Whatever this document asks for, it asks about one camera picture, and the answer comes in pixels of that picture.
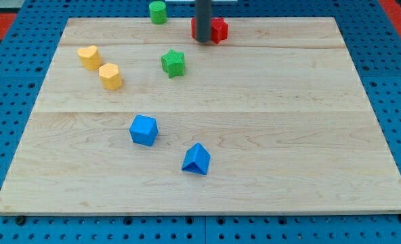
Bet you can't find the yellow heart block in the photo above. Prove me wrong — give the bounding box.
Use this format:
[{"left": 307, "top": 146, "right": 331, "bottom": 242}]
[{"left": 77, "top": 45, "right": 102, "bottom": 70}]

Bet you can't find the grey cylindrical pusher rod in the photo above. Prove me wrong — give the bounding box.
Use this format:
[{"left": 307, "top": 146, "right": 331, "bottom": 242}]
[{"left": 195, "top": 0, "right": 212, "bottom": 43}]

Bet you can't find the blue cube block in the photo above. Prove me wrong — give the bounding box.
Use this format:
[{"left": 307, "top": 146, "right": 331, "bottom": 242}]
[{"left": 129, "top": 115, "right": 159, "bottom": 146}]

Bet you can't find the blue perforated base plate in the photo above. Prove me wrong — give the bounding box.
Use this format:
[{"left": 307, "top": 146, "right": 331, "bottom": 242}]
[{"left": 0, "top": 0, "right": 401, "bottom": 243}]

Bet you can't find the green star block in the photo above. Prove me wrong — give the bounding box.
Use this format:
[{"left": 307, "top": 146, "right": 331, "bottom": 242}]
[{"left": 161, "top": 49, "right": 185, "bottom": 78}]

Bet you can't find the red star block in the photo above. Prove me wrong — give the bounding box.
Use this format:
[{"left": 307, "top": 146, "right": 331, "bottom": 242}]
[{"left": 211, "top": 18, "right": 228, "bottom": 44}]

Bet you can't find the yellow hexagon block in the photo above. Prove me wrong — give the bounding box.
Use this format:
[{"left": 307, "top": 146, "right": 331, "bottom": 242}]
[{"left": 98, "top": 63, "right": 123, "bottom": 91}]

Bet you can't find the blue triangular prism block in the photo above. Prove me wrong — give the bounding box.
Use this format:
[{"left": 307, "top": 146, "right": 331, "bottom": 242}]
[{"left": 182, "top": 142, "right": 211, "bottom": 175}]

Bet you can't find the light wooden board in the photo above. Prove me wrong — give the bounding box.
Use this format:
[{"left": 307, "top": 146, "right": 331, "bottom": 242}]
[{"left": 0, "top": 17, "right": 401, "bottom": 216}]

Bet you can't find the green cylinder block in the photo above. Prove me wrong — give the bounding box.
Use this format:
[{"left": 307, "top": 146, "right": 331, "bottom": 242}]
[{"left": 148, "top": 1, "right": 167, "bottom": 24}]

